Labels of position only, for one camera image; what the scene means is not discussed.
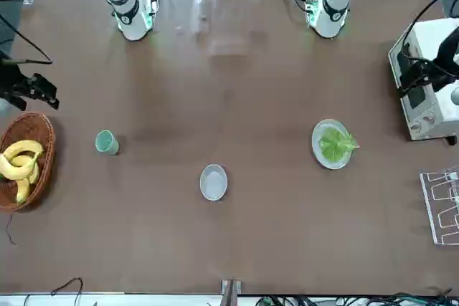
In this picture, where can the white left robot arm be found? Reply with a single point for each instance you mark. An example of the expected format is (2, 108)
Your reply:
(333, 15)

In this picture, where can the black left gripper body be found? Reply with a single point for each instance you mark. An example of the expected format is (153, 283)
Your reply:
(450, 55)

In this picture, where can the larger grey dish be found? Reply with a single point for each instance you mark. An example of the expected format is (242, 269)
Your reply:
(315, 144)

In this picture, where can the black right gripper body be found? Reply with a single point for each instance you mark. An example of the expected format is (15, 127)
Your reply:
(16, 82)

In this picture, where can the green lettuce leaf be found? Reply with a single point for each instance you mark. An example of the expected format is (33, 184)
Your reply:
(335, 144)

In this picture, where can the white toaster oven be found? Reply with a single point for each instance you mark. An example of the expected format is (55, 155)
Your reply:
(430, 119)

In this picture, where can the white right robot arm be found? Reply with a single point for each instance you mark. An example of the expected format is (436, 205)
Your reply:
(131, 23)

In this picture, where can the brown wicker basket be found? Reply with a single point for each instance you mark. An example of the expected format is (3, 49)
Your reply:
(32, 125)

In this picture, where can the green cup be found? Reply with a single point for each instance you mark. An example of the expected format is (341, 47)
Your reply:
(105, 141)

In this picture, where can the smaller grey dish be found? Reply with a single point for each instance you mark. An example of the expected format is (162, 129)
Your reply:
(213, 182)

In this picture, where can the yellow banana bunch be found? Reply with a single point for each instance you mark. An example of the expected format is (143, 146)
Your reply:
(18, 148)

